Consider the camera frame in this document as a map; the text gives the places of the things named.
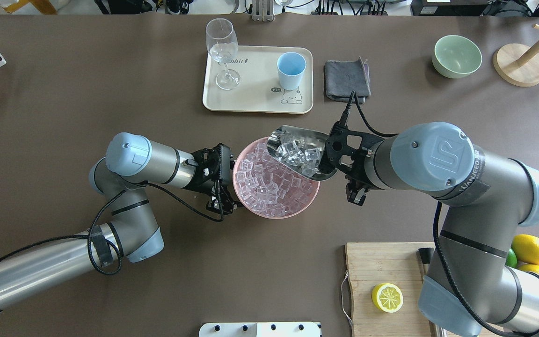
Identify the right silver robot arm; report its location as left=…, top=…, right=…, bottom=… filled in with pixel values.
left=320, top=121, right=539, bottom=337

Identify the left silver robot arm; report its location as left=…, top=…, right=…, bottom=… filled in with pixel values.
left=0, top=132, right=239, bottom=313

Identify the green ceramic bowl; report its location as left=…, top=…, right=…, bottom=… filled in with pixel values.
left=431, top=36, right=482, bottom=79

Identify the metal ice scoop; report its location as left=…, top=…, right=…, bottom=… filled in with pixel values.
left=267, top=125, right=336, bottom=181

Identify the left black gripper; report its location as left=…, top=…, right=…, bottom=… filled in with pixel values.
left=186, top=144, right=242, bottom=215

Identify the cream serving tray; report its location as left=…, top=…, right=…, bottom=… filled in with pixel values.
left=202, top=45, right=313, bottom=114

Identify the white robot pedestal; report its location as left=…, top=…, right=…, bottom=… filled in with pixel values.
left=198, top=322, right=322, bottom=337

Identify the pink bowl of ice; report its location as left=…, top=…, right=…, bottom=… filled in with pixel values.
left=232, top=137, right=320, bottom=219

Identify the whole yellow lemon back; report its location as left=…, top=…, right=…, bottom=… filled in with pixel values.
left=517, top=264, right=539, bottom=275

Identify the whole yellow lemon front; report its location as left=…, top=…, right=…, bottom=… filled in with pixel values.
left=511, top=234, right=539, bottom=265

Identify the light blue cup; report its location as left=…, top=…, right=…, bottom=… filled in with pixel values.
left=277, top=52, right=306, bottom=90

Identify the steel muddler black tip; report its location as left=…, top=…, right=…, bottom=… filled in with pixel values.
left=417, top=247, right=434, bottom=278

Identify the clear wine glass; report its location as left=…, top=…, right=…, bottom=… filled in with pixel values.
left=205, top=18, right=241, bottom=90

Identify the green lime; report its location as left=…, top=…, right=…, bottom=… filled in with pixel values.
left=505, top=248, right=518, bottom=268

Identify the wooden cup tree stand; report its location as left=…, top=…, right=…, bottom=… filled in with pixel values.
left=492, top=24, right=539, bottom=88

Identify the halved lemon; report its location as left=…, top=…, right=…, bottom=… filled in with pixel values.
left=371, top=282, right=404, bottom=313

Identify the grey folded cloth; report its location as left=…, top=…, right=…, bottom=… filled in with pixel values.
left=324, top=57, right=371, bottom=104

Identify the whole yellow lemon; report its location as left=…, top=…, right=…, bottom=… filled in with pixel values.
left=511, top=234, right=539, bottom=265
left=517, top=264, right=539, bottom=275

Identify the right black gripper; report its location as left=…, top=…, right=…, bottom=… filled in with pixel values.
left=319, top=123, right=377, bottom=205

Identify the wooden cutting board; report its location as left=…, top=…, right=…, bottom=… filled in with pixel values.
left=345, top=242, right=434, bottom=337

